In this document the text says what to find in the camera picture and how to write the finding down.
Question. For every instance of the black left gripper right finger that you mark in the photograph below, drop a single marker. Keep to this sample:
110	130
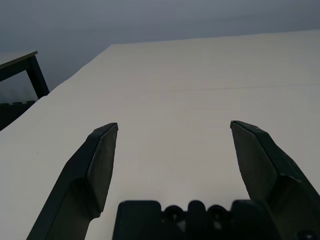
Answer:
275	170

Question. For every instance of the black foam floor mat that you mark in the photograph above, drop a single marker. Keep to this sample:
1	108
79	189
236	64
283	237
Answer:
10	112

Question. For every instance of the side table with black legs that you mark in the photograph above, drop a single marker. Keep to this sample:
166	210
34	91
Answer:
37	80

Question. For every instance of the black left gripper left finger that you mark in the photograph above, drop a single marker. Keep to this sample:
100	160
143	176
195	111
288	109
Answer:
75	180

